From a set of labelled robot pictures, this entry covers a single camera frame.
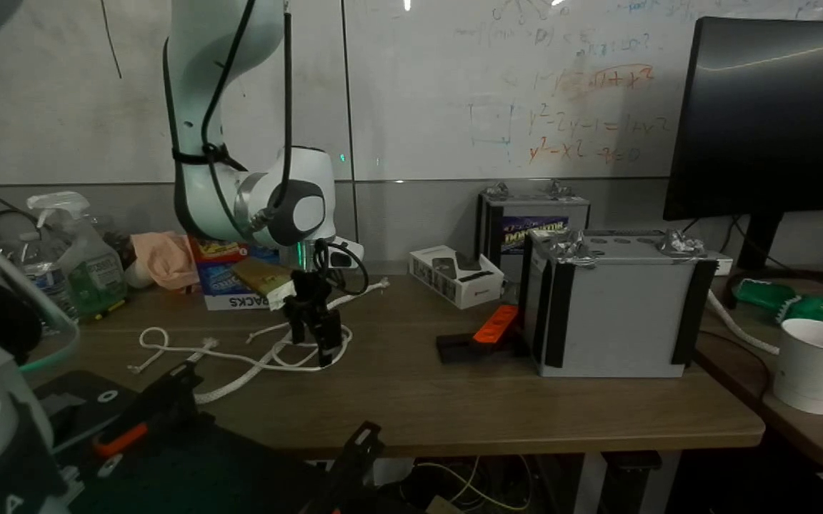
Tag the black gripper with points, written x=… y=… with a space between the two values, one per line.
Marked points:
x=309 y=289

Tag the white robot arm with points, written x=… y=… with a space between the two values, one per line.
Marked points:
x=213 y=189

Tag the blue printed cardboard box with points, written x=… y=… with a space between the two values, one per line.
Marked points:
x=230 y=300

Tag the small white printed box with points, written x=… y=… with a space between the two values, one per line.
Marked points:
x=473 y=289

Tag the black flat rectangular object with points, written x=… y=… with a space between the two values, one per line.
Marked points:
x=454 y=347

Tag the orange utility knife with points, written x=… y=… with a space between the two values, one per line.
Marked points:
x=497 y=325

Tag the clear plastic bag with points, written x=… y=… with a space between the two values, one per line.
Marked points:
x=77 y=266

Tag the small silver pictured case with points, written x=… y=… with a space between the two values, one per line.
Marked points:
x=536 y=203

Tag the large silver equipment case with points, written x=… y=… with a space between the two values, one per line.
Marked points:
x=622 y=316

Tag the white table leg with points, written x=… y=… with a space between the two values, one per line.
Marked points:
x=590 y=487

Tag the green plastic object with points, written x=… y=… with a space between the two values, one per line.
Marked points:
x=812 y=308

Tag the white paper cup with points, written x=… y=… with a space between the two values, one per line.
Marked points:
x=812 y=366

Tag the black computer monitor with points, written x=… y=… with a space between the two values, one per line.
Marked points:
x=772 y=115

